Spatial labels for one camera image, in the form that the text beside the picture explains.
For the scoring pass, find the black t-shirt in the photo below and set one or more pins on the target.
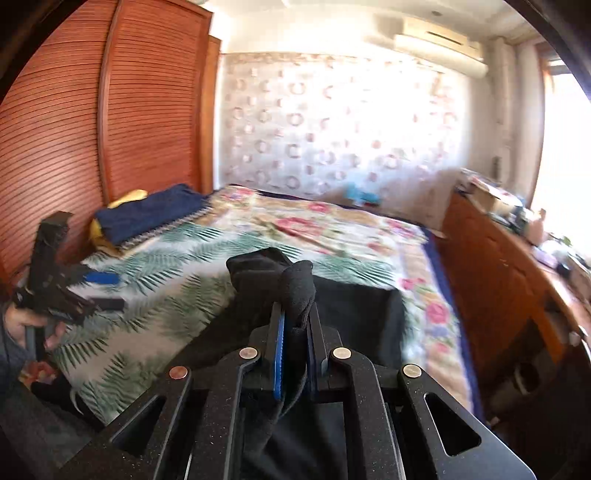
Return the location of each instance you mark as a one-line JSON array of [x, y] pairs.
[[360, 318]]

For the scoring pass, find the yellow plush toy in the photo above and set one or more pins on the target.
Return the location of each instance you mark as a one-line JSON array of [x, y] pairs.
[[129, 196]]

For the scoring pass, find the cardboard box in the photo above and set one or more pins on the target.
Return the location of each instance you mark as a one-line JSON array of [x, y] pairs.
[[494, 198]]

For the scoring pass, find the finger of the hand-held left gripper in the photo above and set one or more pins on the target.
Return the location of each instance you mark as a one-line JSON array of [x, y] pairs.
[[99, 278], [104, 304]]

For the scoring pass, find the wooden louvred wardrobe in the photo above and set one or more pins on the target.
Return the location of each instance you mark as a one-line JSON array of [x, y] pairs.
[[138, 115]]

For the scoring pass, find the circle patterned curtain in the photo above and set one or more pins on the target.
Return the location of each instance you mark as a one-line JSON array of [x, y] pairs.
[[346, 129]]

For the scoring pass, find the person's left forearm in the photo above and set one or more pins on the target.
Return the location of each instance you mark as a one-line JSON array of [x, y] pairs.
[[9, 357]]

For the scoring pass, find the person's left hand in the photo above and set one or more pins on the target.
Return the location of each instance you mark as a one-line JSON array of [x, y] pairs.
[[18, 323]]

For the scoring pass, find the bed with leaf-print sheet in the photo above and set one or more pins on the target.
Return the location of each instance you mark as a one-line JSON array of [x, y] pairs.
[[194, 286]]

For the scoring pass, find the white air conditioner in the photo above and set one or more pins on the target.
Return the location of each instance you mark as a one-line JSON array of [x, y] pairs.
[[438, 46]]

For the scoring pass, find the navy folded cloth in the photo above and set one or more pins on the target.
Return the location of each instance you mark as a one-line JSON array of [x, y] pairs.
[[147, 212]]

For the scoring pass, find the window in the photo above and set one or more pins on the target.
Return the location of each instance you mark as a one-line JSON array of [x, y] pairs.
[[563, 161]]

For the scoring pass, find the lace-trimmed folded cloth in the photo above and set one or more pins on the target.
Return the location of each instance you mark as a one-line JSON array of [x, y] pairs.
[[157, 233]]

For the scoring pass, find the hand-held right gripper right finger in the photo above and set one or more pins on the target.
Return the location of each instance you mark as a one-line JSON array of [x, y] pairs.
[[316, 355]]

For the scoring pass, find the wooden cabinet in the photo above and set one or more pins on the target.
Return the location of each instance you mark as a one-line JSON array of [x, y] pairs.
[[489, 277]]

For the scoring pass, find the blue plastic bag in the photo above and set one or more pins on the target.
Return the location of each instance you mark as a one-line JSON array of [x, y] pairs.
[[362, 194]]

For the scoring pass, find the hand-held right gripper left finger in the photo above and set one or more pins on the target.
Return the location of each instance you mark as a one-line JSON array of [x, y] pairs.
[[278, 360]]

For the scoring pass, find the pink container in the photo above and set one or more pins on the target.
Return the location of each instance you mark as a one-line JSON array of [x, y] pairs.
[[536, 228]]

